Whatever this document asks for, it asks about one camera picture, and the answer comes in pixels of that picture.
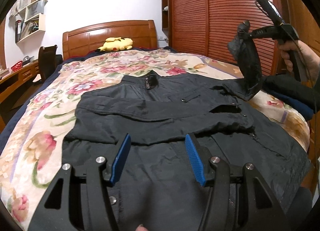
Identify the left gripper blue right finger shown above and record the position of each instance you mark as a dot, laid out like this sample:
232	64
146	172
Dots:
195	155

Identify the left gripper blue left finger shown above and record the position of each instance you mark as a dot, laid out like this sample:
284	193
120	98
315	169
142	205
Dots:
118	159

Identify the black jacket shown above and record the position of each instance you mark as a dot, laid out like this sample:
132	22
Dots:
157	111

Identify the folded dark clothes pile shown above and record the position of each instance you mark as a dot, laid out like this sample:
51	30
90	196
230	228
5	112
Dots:
303	99

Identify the person's right hand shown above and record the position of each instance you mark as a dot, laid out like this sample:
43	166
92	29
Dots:
308	56

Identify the floral blanket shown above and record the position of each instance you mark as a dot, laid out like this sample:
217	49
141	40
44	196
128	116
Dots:
157	187

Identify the red louvered wardrobe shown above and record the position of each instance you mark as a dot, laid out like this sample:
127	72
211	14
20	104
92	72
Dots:
206	27

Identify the yellow plush toy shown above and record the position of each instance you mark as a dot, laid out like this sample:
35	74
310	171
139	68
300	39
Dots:
115	44

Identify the dark wooden chair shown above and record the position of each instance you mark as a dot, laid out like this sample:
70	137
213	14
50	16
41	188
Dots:
46	63

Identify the wooden desk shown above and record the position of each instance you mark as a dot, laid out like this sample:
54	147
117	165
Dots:
16	89

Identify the red basket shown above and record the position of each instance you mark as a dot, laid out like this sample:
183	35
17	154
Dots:
17	66

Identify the white wall shelf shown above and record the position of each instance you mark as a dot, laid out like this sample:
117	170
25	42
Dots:
29	19

